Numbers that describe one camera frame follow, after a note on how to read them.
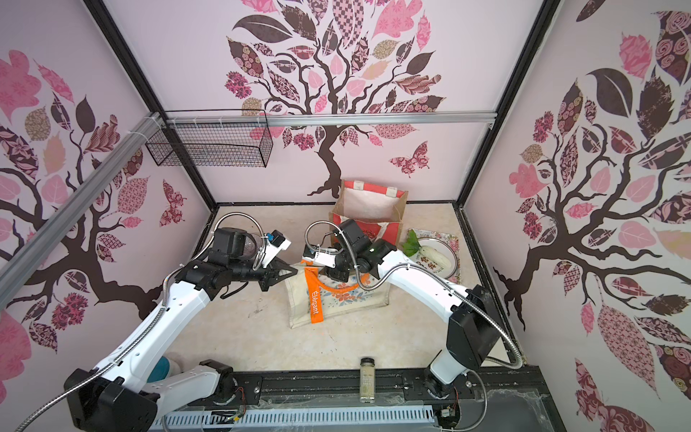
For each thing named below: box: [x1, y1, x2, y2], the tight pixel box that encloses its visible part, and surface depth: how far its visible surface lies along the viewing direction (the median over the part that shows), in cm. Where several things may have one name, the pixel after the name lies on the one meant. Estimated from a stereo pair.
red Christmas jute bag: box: [328, 180, 409, 247], surface depth 99 cm
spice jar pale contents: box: [359, 357, 376, 405], surface depth 74 cm
